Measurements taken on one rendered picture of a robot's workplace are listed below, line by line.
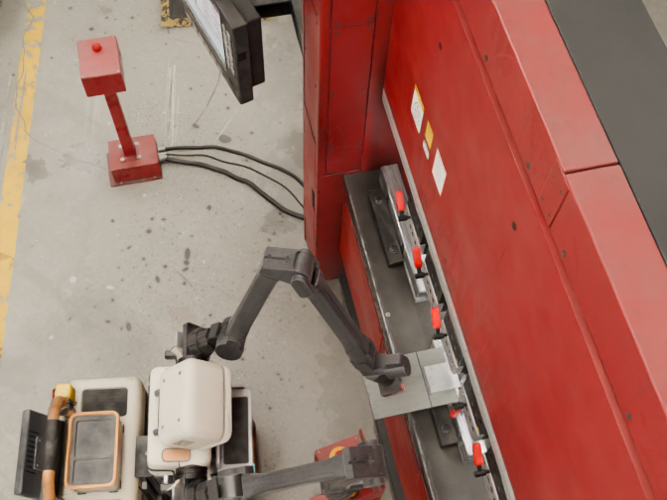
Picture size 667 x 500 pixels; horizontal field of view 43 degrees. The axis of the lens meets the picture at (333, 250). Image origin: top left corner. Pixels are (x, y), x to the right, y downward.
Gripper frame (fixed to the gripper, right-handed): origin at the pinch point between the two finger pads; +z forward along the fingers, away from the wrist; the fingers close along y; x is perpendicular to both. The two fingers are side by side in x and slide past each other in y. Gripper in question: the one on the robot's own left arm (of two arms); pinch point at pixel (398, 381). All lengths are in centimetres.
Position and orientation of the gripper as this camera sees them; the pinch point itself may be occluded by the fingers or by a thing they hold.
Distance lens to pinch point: 256.9
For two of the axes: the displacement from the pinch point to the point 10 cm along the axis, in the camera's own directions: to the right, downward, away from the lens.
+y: -2.2, -8.7, 4.3
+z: 4.5, 3.0, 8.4
